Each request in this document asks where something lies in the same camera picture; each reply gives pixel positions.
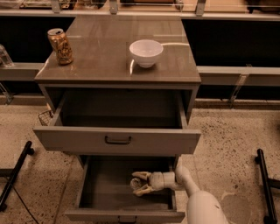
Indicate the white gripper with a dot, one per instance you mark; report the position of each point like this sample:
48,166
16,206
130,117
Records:
157,180

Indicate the green white 7up can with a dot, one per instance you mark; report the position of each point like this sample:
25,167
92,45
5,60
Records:
136,183

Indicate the grey top drawer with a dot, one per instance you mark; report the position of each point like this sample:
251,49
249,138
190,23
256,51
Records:
134,123

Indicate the grey drawer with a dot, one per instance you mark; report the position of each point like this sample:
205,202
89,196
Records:
105,195
134,123

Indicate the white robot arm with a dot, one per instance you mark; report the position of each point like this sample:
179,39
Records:
202,207

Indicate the grey bottom drawer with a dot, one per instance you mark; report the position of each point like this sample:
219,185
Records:
105,195

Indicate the grey drawer cabinet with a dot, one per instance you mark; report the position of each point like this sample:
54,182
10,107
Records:
103,63

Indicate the orange patterned soda can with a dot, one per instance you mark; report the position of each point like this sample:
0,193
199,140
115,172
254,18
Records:
61,46

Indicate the black left stand leg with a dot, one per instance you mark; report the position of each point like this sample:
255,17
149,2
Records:
12,174

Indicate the black stand leg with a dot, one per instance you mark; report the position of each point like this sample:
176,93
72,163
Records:
12,174
267,184

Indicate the black right stand leg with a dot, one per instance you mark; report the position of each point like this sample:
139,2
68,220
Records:
267,184

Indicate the white ceramic bowl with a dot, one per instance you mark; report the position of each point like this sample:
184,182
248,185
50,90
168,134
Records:
146,52

